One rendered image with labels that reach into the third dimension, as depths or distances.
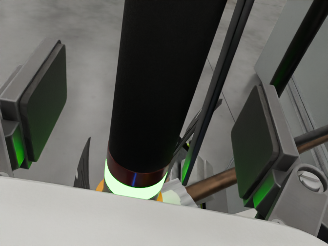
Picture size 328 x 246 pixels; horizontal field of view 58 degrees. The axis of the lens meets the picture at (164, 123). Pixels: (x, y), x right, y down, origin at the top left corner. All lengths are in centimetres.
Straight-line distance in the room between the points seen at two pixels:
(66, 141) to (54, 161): 20
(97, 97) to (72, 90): 22
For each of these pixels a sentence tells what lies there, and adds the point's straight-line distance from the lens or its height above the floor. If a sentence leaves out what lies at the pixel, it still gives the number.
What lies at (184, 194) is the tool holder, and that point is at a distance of 23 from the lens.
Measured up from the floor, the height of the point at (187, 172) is 161.
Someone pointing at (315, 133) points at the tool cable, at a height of 155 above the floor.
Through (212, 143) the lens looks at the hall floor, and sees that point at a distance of 252.
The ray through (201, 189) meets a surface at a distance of 24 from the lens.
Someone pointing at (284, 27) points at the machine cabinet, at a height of 66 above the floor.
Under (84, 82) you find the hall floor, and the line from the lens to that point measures 282.
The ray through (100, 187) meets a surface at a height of 157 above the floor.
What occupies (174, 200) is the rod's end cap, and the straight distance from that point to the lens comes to 23.
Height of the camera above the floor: 173
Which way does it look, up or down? 43 degrees down
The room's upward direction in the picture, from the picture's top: 16 degrees clockwise
